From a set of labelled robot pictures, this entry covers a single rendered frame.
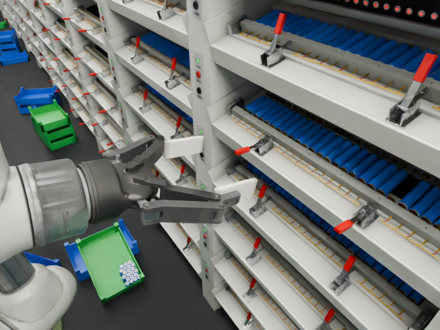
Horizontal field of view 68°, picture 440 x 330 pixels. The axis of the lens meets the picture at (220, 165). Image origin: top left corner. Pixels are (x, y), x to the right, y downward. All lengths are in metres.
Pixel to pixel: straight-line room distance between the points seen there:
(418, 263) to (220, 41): 0.58
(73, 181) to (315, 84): 0.41
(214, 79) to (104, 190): 0.51
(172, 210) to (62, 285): 0.85
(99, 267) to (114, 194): 1.32
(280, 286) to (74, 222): 0.71
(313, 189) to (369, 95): 0.21
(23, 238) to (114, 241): 1.36
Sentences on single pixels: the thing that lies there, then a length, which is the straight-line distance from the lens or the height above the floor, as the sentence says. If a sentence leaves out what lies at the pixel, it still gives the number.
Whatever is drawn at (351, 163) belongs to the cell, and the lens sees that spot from 0.69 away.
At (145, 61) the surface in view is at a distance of 1.28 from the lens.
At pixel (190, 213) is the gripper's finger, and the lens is 0.39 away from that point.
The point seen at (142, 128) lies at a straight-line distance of 1.60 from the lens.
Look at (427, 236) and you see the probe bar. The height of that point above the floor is 0.96.
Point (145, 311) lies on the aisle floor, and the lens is 1.59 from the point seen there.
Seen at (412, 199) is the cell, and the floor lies 0.98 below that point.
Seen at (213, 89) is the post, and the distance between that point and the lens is 0.83.
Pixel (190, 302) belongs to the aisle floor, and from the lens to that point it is 1.58.
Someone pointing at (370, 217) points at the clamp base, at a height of 0.96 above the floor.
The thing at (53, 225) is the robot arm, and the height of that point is 1.11.
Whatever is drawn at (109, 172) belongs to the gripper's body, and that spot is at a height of 1.13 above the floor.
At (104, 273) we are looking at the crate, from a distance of 1.69.
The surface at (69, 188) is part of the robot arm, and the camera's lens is 0.37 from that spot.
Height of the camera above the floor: 1.36
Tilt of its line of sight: 37 degrees down
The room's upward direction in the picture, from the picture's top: straight up
